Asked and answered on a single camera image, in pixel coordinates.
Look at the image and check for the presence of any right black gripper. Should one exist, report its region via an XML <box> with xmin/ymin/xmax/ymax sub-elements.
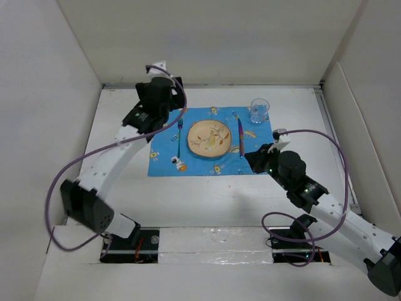
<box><xmin>244</xmin><ymin>142</ymin><xmax>291</xmax><ymax>191</ymax></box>

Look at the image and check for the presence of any iridescent fork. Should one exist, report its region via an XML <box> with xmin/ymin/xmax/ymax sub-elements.
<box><xmin>177</xmin><ymin>118</ymin><xmax>184</xmax><ymax>159</ymax></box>

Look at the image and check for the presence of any iridescent knife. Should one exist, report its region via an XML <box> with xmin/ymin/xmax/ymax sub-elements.
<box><xmin>232</xmin><ymin>111</ymin><xmax>244</xmax><ymax>158</ymax></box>

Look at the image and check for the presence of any beige floral plate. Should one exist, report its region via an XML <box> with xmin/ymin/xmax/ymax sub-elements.
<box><xmin>187</xmin><ymin>120</ymin><xmax>232</xmax><ymax>158</ymax></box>

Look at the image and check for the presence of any clear plastic cup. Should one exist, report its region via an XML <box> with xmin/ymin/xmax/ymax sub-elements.
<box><xmin>250</xmin><ymin>98</ymin><xmax>270</xmax><ymax>124</ymax></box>

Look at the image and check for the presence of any blue patterned cloth placemat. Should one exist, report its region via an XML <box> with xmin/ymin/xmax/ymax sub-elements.
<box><xmin>148</xmin><ymin>107</ymin><xmax>273</xmax><ymax>177</ymax></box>

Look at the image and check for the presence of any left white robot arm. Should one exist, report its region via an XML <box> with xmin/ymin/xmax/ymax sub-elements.
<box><xmin>60</xmin><ymin>77</ymin><xmax>185</xmax><ymax>249</ymax></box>

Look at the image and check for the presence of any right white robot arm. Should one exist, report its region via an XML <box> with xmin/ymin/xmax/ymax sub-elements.
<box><xmin>244</xmin><ymin>144</ymin><xmax>400</xmax><ymax>297</ymax></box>

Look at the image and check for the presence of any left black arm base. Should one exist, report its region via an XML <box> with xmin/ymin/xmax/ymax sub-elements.
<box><xmin>100</xmin><ymin>228</ymin><xmax>160</xmax><ymax>264</ymax></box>

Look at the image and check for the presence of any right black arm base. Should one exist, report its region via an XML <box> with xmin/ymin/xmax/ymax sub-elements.
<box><xmin>265</xmin><ymin>221</ymin><xmax>331</xmax><ymax>266</ymax></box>

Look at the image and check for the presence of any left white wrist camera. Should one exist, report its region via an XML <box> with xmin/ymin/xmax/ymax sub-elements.
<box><xmin>145</xmin><ymin>60</ymin><xmax>168</xmax><ymax>79</ymax></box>

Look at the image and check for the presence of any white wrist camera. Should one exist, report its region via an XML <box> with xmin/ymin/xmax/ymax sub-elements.
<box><xmin>145</xmin><ymin>60</ymin><xmax>168</xmax><ymax>79</ymax></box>
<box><xmin>270</xmin><ymin>129</ymin><xmax>291</xmax><ymax>152</ymax></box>

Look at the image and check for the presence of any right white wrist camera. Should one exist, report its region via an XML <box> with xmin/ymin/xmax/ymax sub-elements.
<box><xmin>270</xmin><ymin>129</ymin><xmax>291</xmax><ymax>152</ymax></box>

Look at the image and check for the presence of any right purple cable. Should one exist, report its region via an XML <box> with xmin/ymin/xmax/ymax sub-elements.
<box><xmin>261</xmin><ymin>129</ymin><xmax>350</xmax><ymax>267</ymax></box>

